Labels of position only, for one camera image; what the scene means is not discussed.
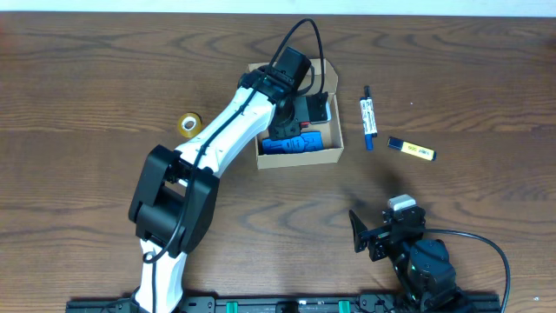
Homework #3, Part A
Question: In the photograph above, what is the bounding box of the blue plastic case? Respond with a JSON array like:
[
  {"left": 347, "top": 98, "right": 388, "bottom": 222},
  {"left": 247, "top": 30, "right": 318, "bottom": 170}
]
[{"left": 261, "top": 131, "right": 324, "bottom": 155}]

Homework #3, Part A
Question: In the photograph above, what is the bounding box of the yellow highlighter pen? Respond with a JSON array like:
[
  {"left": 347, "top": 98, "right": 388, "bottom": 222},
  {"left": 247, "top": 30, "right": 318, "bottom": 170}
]
[{"left": 387, "top": 137, "right": 437, "bottom": 161}]

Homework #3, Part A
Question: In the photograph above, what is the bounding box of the yellow tape roll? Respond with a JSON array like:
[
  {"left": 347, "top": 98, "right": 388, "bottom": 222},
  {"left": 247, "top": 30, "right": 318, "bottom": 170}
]
[{"left": 177, "top": 112, "right": 202, "bottom": 138}]

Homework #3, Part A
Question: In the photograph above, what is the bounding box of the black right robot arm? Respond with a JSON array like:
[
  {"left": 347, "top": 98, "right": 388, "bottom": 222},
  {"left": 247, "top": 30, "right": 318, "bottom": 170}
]
[{"left": 349, "top": 205, "right": 477, "bottom": 312}]

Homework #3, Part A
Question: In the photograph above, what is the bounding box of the open cardboard box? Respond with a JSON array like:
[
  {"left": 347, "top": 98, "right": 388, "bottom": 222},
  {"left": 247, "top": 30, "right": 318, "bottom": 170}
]
[{"left": 255, "top": 58, "right": 344, "bottom": 170}]

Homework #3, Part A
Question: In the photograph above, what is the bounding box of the blue marker pen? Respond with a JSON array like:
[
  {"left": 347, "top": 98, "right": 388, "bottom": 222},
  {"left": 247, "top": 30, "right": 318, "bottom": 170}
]
[{"left": 360, "top": 97, "right": 375, "bottom": 151}]

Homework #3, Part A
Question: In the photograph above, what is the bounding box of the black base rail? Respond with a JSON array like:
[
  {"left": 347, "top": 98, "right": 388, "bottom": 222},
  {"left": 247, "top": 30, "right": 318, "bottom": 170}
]
[{"left": 64, "top": 290, "right": 501, "bottom": 313}]

